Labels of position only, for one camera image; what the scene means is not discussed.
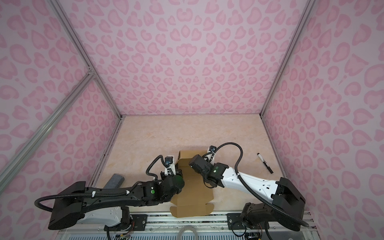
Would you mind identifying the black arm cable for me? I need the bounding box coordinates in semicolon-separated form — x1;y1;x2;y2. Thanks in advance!
33;154;169;213
203;142;310;228

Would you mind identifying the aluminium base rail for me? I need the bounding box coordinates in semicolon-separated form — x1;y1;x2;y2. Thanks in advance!
56;212;320;240

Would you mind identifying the aluminium frame post right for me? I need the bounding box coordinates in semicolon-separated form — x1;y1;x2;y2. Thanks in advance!
260;0;318;119

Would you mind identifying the diagonal aluminium frame bar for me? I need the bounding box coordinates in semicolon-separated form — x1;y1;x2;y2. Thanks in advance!
1;71;95;193

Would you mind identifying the brown cardboard paper box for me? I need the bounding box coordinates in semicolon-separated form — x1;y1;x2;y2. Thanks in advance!
170;150;214;218

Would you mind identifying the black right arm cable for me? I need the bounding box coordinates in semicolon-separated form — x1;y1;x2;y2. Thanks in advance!
203;142;310;228

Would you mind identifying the black marker pen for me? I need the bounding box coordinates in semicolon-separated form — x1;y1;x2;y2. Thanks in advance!
257;153;274;174

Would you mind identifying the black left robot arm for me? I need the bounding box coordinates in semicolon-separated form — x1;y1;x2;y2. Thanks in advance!
48;175;185;230

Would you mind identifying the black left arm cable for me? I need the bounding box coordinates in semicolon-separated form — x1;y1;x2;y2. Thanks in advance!
33;154;169;213

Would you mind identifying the grey whiteboard eraser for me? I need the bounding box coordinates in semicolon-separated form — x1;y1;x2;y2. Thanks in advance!
104;174;125;189

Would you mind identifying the aluminium frame post left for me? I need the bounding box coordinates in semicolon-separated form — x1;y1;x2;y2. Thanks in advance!
47;0;123;120

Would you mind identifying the aluminium frame post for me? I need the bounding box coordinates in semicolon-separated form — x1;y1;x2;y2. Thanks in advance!
260;0;318;119
47;0;123;120

